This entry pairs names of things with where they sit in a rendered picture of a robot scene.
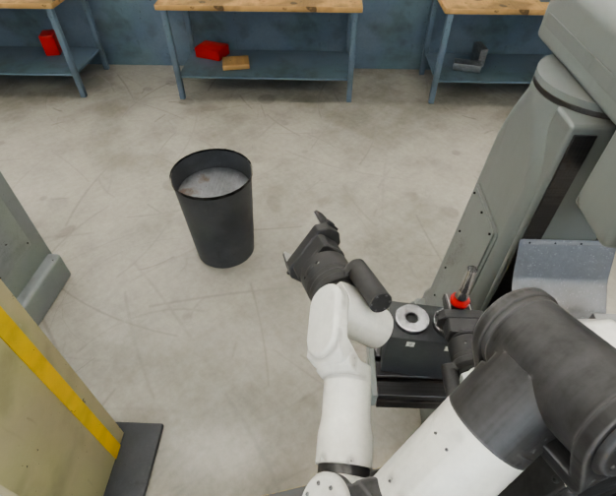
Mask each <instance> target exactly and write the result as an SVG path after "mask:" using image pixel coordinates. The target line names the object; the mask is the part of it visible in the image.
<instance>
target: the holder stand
mask: <svg viewBox="0 0 616 496"><path fill-rule="evenodd" d="M443 309H444V307H439V306H430V305H422V304H413V303H405V302H396V301H392V304H391V305H390V307H389V308H388V311H389V312H390V313H391V315H392V317H393V321H394V326H393V331H392V334H391V336H390V338H389V339H388V340H387V342H386V343H385V344H383V345H382V346H381V368H380V369H381V371H387V372H394V373H401V374H408V375H415V376H423V377H430V378H438V379H443V377H442V371H441V365H443V364H445V363H451V359H450V355H449V351H448V343H447V342H446V340H445V335H444V330H441V329H440V328H438V327H437V326H436V322H435V319H434V316H435V313H436V312H439V311H441V310H443Z"/></svg>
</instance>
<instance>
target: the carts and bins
mask: <svg viewBox="0 0 616 496"><path fill-rule="evenodd" d="M250 164H251V161H250V160H249V159H248V158H247V157H246V156H245V155H243V154H241V153H238V152H236V151H232V150H227V149H207V150H201V151H198V152H194V153H191V154H189V155H186V156H184V157H183V158H181V159H180V160H178V161H177V162H176V163H175V164H174V165H173V167H172V169H171V170H170V174H169V179H170V176H171V183H172V184H171V183H170V184H171V186H172V188H173V189H174V191H175V194H176V196H177V199H178V202H179V204H180V207H181V210H182V212H183V215H184V217H185V220H186V222H187V225H188V228H189V230H190V233H191V236H192V238H193V241H194V244H195V246H196V249H197V252H198V254H199V257H200V258H201V260H202V261H203V262H204V263H205V264H207V265H209V266H211V267H214V268H220V269H226V268H232V267H235V266H238V265H240V264H242V263H243V262H245V261H246V260H247V259H248V258H249V257H250V256H251V255H252V253H253V250H254V221H253V194H252V175H253V167H252V168H251V166H252V164H251V165H250ZM171 173H172V174H171Z"/></svg>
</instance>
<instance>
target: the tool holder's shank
mask: <svg viewBox="0 0 616 496"><path fill-rule="evenodd" d="M477 272H478V268H477V267H476V266H468V267H467V269H466V271H465V274H464V276H463V279H462V283H461V285H460V288H459V289H458V291H457V292H456V294H455V297H456V300H457V301H458V302H465V301H467V300H468V294H469V291H470V288H471V286H472V284H473V281H474V279H475V277H476V274H477Z"/></svg>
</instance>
